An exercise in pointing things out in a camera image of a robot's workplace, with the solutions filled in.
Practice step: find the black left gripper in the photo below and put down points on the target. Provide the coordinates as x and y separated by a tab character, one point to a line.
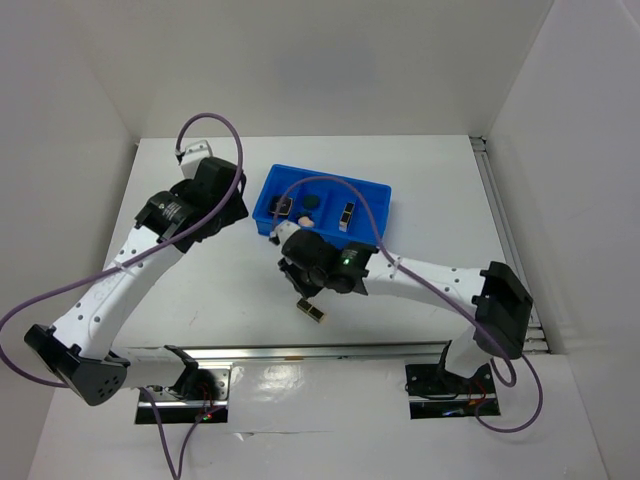
236	211

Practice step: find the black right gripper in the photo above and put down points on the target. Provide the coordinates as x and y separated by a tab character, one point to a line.
291	268

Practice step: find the black gold lipstick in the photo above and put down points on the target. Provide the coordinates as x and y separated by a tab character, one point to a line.
310	310
346	216

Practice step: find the beige makeup sponge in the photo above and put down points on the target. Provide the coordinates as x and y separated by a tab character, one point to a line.
305	221

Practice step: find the black square compact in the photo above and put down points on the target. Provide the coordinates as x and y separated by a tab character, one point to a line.
280	206

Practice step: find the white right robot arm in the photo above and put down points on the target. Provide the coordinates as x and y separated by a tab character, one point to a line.
493	300

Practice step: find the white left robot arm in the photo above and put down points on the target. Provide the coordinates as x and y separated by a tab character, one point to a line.
77	348

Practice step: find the blue plastic organizer bin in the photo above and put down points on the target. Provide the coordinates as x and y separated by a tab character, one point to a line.
333	198

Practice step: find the metal rail front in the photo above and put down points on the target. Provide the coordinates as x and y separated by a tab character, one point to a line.
375	351

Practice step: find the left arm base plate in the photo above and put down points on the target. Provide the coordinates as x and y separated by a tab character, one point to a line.
206	396

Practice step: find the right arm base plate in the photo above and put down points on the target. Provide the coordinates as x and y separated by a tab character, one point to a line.
431	397

